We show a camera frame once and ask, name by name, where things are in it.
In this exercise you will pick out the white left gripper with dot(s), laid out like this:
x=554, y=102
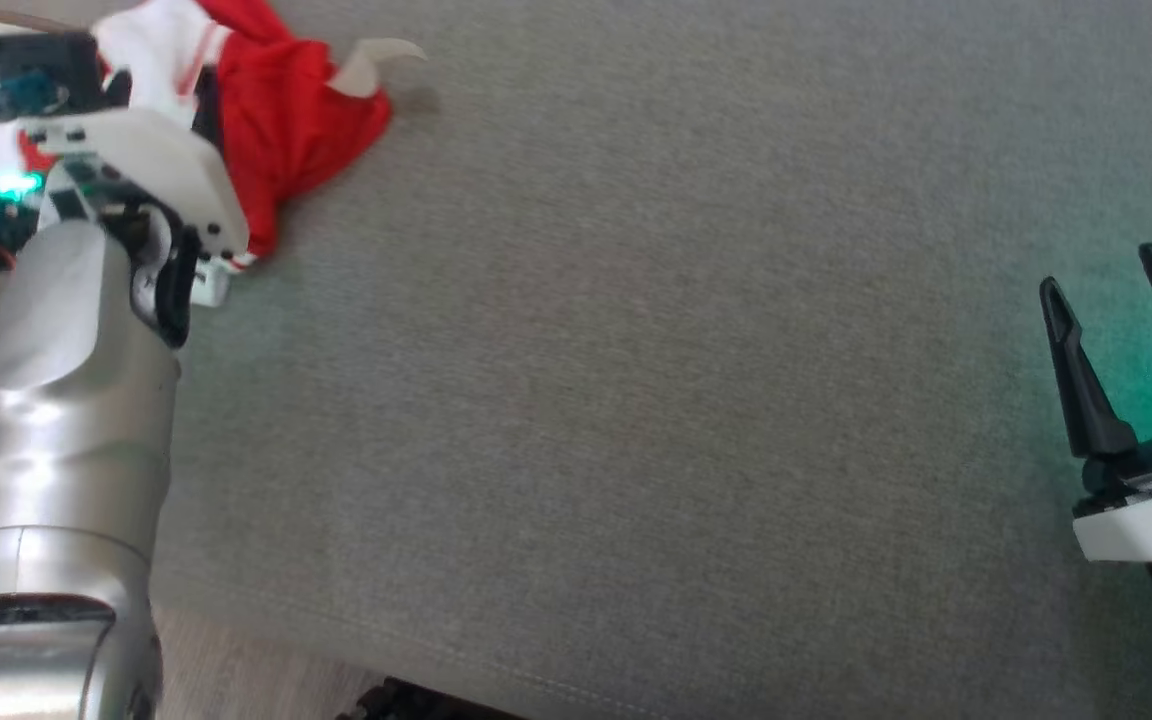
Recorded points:
x=156, y=165

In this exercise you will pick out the red jersey with white sleeves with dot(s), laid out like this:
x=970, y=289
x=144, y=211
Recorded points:
x=286, y=120

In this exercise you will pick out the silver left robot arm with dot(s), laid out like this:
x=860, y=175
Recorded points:
x=56, y=450

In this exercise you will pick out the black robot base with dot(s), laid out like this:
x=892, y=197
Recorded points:
x=436, y=705

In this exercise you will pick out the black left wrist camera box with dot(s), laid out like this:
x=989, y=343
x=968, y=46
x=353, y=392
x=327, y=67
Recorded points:
x=46, y=60

